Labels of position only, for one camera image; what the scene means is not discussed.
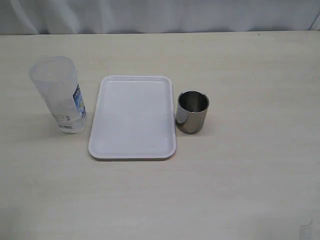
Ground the stainless steel cup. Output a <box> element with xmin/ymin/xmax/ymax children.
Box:
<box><xmin>175</xmin><ymin>90</ymin><xmax>210</xmax><ymax>134</ymax></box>

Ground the clear plastic cup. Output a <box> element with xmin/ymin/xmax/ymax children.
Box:
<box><xmin>29</xmin><ymin>56</ymin><xmax>87</xmax><ymax>134</ymax></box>

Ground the white plastic tray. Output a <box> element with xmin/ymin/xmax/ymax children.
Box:
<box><xmin>88</xmin><ymin>75</ymin><xmax>177</xmax><ymax>161</ymax></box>

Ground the white backdrop curtain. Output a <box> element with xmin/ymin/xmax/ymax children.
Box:
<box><xmin>0</xmin><ymin>0</ymin><xmax>320</xmax><ymax>35</ymax></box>

